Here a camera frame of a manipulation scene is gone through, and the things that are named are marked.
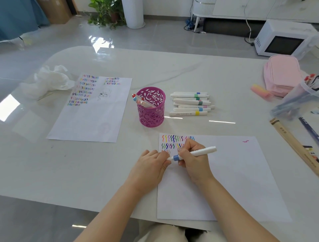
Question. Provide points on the pink and yellow eraser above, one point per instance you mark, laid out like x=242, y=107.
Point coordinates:
x=261, y=91

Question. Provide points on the white marker red tip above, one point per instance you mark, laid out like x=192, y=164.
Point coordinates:
x=139, y=99

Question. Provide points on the clear plastic box with pens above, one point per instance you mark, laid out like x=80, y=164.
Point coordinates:
x=294, y=102

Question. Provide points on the white microwave oven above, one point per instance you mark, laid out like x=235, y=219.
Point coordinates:
x=276, y=35

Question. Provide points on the blue curtain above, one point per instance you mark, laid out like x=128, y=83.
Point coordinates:
x=17, y=17

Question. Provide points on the white ribbed cylinder appliance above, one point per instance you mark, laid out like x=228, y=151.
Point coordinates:
x=133, y=13

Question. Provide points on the white marker blue band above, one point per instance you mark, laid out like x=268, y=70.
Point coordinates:
x=201, y=151

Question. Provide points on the person's right thumb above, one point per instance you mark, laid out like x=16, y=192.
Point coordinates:
x=183, y=162

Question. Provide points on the white paper many squiggles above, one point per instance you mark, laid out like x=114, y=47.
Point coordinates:
x=92, y=117

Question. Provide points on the white marker blue tip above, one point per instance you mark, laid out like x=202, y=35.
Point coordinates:
x=137, y=101

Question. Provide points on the long tan ruler box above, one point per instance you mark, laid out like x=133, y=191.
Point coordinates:
x=291, y=143

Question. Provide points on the white paper few squiggles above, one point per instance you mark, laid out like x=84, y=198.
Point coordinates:
x=236, y=179

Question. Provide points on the white marker orange tip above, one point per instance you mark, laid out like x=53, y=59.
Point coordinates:
x=144, y=102

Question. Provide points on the person's right hand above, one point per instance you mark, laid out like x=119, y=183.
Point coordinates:
x=199, y=167

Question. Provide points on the crumpled white tissue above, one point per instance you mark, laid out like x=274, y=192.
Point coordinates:
x=49, y=79

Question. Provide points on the pile of white markers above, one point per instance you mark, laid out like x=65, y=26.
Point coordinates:
x=189, y=106

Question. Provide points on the pink perforated pen holder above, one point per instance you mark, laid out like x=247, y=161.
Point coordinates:
x=150, y=114

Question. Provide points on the person's left thumb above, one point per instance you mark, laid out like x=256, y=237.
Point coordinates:
x=166, y=164

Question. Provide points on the person's right forearm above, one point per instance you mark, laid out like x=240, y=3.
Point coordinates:
x=236, y=212

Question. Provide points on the green potted plant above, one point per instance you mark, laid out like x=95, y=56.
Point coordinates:
x=104, y=11

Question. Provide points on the person's left forearm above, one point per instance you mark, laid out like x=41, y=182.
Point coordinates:
x=112, y=214

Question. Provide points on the pink pencil case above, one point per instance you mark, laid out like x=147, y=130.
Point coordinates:
x=282, y=72

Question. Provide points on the white cabinet with legs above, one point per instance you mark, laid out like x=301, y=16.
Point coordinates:
x=249, y=8

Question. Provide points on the person's left hand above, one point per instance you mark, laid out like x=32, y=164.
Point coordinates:
x=145, y=174

